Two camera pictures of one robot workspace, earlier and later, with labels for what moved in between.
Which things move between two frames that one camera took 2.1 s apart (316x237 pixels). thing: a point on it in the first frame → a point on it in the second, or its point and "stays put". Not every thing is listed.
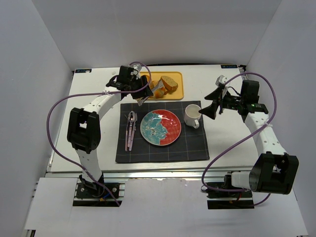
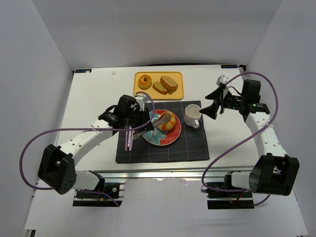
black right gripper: (220, 101) stays put
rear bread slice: (170, 83) stays put
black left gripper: (142, 87) → (142, 121)
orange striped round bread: (159, 93) → (169, 125)
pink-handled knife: (133, 133) stays put
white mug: (192, 115) stays put
